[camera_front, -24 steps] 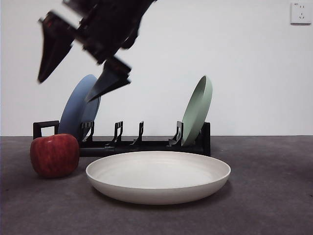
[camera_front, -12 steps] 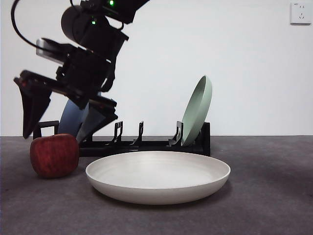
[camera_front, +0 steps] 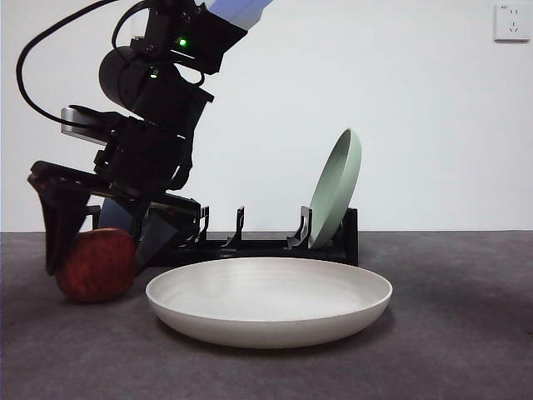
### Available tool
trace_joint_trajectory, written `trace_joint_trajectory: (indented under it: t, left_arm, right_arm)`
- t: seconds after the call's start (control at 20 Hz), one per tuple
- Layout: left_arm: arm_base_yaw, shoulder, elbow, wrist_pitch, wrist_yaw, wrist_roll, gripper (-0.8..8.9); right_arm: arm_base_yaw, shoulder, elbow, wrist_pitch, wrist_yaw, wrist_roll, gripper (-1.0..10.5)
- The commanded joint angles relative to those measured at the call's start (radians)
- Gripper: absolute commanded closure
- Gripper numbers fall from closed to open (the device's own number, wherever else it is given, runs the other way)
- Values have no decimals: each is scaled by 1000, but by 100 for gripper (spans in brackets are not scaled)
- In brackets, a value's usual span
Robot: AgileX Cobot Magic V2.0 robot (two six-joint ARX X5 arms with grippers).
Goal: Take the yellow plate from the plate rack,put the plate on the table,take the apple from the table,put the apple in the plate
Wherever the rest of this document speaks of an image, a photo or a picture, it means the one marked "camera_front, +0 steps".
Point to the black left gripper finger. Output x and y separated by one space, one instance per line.
156 237
58 225

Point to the red apple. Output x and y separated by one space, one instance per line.
100 271

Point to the cream yellow plate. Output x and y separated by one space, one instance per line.
266 316

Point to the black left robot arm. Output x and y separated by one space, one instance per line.
158 96

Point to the blue plate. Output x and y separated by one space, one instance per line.
116 216

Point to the black plate rack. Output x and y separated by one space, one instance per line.
270 250

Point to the green plate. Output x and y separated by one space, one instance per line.
337 187

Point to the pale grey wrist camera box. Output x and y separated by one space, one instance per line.
75 125

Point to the white wall socket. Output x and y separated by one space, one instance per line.
511 23

